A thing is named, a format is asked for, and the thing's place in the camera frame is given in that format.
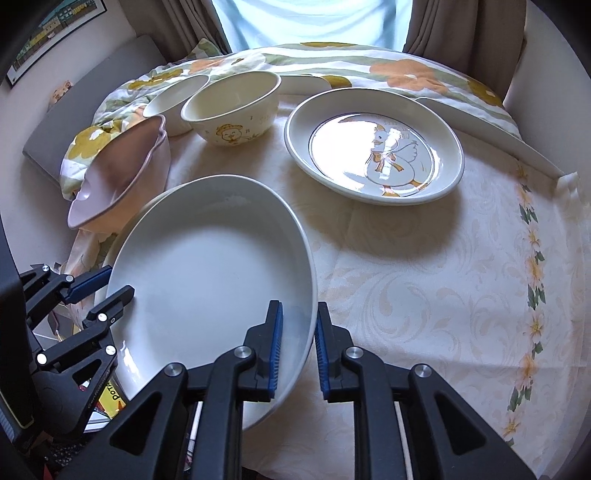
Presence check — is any cream bowl with duck print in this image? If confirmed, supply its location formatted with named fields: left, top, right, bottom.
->
left=180, top=71, right=282, bottom=148

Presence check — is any framed picture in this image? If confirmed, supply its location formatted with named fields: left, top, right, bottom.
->
left=4, top=0, right=108, bottom=88

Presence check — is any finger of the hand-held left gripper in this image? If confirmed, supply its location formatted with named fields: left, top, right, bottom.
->
left=28, top=285, right=136, bottom=432
left=18, top=264, right=113, bottom=329

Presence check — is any brown curtain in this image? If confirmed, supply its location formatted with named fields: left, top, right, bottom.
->
left=402, top=0, right=527, bottom=88
left=154, top=0, right=232, bottom=63

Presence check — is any duck print plate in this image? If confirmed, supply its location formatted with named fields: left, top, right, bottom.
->
left=283, top=88, right=465, bottom=206

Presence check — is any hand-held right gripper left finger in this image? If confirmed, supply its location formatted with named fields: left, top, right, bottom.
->
left=58, top=300, right=284, bottom=480

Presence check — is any floral cloth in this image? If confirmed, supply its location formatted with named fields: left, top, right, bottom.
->
left=60, top=42, right=522, bottom=201

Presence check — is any cream patterned tablecloth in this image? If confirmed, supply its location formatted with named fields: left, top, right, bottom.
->
left=65, top=90, right=591, bottom=480

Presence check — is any plain white bowl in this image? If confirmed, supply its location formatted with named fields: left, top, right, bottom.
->
left=142, top=74, right=211, bottom=137

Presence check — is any long white plate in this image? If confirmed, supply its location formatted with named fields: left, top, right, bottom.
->
left=416, top=96, right=566, bottom=178

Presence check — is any yellow book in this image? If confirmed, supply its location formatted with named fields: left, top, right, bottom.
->
left=85, top=383, right=127, bottom=425

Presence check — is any sheer white curtain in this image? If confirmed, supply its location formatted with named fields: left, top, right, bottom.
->
left=210, top=0, right=414, bottom=54

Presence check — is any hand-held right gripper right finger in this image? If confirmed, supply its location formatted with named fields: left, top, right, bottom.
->
left=315, top=302, right=539, bottom=480

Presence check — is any large white plate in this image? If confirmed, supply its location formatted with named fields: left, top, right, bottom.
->
left=105, top=180, right=318, bottom=432
left=102, top=184, right=185, bottom=278

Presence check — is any grey cushion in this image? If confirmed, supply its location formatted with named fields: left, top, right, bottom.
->
left=22, top=34, right=164, bottom=190

